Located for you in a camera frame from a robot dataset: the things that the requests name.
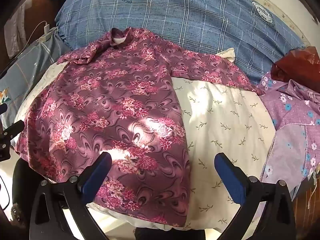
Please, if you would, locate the red plastic bag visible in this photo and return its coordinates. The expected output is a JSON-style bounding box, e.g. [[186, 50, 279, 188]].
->
[[270, 46, 320, 83]]

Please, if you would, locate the wooden bed frame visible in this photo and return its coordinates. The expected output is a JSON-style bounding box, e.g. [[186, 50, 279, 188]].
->
[[294, 176, 320, 222]]

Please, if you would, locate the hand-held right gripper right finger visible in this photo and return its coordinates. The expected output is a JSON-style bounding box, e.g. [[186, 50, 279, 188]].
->
[[214, 152, 297, 240]]

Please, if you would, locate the white charger plug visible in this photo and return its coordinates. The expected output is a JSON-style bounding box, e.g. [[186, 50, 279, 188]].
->
[[41, 24, 57, 42]]

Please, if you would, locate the blue plaid quilt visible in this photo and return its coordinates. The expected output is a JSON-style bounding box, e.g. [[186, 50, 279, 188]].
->
[[55, 0, 307, 85]]

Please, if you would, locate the maroon floral shirt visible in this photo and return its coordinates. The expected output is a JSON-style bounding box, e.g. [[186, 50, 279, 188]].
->
[[14, 27, 265, 230]]

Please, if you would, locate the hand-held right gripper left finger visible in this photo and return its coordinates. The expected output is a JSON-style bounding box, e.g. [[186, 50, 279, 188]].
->
[[29, 151, 112, 240]]

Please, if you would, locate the cream leaf-print pillow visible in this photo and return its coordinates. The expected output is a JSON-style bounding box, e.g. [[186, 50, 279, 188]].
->
[[15, 47, 278, 233]]

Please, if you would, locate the pale hanging cloth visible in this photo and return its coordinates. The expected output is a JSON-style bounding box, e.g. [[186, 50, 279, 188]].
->
[[5, 5, 28, 58]]

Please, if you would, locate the white charger cable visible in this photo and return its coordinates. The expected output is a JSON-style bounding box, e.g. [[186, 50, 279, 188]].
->
[[22, 22, 50, 53]]

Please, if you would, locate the lilac floral garment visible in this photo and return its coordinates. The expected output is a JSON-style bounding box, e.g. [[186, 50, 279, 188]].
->
[[257, 72, 320, 199]]

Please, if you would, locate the grey-blue bed sheet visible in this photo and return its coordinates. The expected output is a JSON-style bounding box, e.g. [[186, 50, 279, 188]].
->
[[0, 32, 73, 130]]

